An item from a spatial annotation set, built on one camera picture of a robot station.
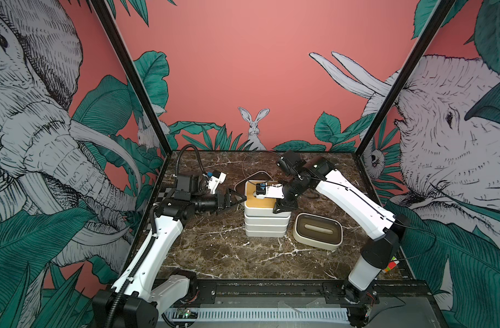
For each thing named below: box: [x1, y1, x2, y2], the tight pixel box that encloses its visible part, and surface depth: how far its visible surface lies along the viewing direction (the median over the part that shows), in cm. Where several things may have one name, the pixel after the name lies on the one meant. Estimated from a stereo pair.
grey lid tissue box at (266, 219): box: [243, 212, 291, 227], surface depth 78 cm
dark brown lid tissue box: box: [293, 212, 343, 251], surface depth 87 cm
